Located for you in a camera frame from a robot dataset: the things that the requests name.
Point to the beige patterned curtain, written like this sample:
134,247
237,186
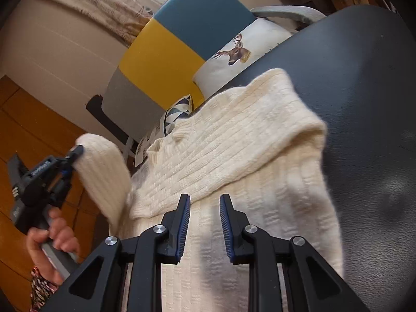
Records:
97,6

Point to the white deer print cushion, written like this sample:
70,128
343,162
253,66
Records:
221,71

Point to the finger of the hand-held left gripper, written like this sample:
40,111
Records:
76,152
65,170

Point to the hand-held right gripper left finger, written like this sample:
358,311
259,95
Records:
183,230

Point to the person's left hand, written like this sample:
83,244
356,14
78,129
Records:
61,230

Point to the geometric pattern cushion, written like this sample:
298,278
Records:
177,110

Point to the person's left forearm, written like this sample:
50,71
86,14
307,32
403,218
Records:
42,292

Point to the grey yellow blue sofa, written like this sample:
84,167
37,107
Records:
182,16

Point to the cream knit sweater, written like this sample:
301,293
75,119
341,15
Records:
243,136

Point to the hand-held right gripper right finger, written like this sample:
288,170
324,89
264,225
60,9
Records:
227,230

